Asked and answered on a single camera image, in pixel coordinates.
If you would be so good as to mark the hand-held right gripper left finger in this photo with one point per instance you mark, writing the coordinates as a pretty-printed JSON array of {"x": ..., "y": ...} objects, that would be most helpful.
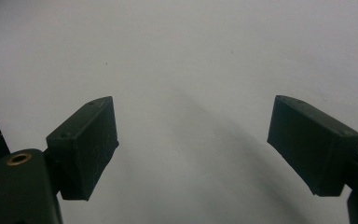
[{"x": 84, "y": 149}]

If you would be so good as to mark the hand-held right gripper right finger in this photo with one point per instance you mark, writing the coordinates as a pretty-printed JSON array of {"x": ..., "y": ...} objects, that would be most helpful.
[{"x": 310, "y": 146}]

